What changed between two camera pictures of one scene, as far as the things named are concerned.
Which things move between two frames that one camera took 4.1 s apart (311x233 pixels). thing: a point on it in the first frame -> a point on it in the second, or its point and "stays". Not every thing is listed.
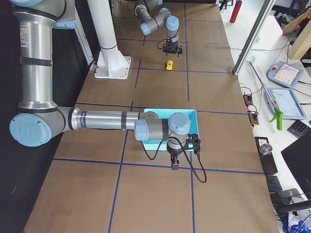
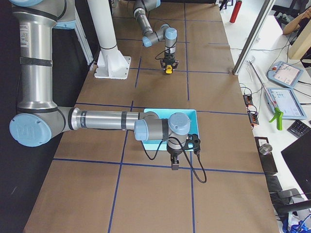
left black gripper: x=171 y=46 -> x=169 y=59
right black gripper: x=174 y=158 stays
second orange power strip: x=253 y=117 stays
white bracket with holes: x=112 y=63 stays
